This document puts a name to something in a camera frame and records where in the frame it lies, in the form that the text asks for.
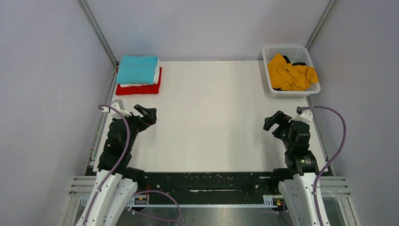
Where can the folded cyan t shirt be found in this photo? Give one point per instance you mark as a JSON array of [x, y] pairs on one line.
[[136, 69]]

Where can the left aluminium corner post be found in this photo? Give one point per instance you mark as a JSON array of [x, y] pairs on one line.
[[97, 30]]

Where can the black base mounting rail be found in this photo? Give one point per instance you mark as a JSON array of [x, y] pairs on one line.
[[214, 188]]

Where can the controller board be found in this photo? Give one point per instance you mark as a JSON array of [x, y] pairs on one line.
[[278, 202], [141, 200]]

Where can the white slotted cable duct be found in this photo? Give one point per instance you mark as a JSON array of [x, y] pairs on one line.
[[266, 202]]

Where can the white plastic laundry basket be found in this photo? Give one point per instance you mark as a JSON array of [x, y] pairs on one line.
[[296, 54]]

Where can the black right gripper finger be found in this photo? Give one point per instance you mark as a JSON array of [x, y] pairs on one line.
[[279, 116], [268, 123]]

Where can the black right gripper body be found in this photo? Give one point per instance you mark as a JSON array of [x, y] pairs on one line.
[[284, 125]]

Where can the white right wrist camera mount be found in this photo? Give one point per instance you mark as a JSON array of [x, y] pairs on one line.
[[303, 115]]

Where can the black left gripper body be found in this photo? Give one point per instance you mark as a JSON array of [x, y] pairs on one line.
[[137, 125]]

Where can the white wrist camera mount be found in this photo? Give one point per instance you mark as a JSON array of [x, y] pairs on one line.
[[120, 110], [303, 115]]

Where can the right aluminium corner post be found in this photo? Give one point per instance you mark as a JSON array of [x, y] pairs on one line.
[[320, 23]]

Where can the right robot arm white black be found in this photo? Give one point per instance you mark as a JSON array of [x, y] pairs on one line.
[[298, 183]]

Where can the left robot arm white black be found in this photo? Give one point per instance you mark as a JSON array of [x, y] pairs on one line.
[[113, 162]]

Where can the yellow t shirt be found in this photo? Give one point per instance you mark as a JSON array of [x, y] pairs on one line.
[[285, 77]]

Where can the folded red t shirt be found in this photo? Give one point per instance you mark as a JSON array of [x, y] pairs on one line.
[[145, 89]]

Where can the black t shirt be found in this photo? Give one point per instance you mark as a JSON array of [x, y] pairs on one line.
[[293, 64]]

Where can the aluminium corner post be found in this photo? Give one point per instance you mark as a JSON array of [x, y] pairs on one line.
[[320, 23], [97, 30]]

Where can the folded white t shirt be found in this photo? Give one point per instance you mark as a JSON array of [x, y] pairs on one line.
[[155, 78]]

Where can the right controller board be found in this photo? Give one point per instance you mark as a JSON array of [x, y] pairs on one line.
[[278, 202]]

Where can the left controller board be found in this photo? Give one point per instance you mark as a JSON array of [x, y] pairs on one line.
[[141, 200]]

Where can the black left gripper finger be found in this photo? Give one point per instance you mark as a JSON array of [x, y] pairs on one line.
[[142, 110], [149, 114]]

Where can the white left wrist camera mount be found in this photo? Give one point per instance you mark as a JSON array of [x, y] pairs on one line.
[[120, 110]]

